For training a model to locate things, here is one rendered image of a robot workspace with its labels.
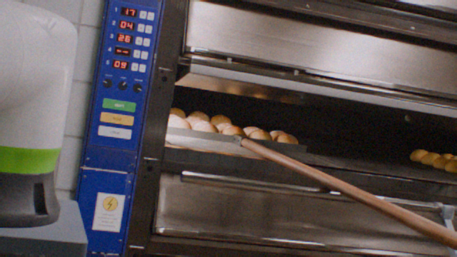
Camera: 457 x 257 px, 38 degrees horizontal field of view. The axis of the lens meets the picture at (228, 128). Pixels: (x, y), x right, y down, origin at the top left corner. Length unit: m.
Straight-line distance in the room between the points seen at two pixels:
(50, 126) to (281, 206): 1.34
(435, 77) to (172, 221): 0.94
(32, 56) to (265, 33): 1.30
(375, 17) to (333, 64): 0.20
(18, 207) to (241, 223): 1.28
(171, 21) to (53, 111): 1.14
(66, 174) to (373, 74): 0.96
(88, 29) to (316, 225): 0.90
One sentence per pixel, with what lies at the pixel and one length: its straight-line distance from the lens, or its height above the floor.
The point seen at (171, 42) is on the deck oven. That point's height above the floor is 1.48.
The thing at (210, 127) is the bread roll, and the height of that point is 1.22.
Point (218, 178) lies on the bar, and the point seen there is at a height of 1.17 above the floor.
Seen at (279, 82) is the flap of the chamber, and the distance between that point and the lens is 1.82.
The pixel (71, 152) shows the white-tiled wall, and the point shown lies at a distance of 1.88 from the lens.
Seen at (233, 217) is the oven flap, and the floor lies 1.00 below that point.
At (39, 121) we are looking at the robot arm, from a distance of 0.78.
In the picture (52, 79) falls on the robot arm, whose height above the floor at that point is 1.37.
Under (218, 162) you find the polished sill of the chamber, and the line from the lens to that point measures 1.95.
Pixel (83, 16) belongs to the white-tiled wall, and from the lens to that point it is 1.86.
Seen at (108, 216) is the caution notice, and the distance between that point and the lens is 1.89.
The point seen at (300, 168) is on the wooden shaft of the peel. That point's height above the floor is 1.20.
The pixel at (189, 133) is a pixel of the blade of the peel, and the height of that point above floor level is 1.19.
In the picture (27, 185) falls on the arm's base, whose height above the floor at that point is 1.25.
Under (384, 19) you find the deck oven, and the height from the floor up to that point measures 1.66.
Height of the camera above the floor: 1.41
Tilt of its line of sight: 4 degrees down
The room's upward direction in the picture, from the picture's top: 10 degrees clockwise
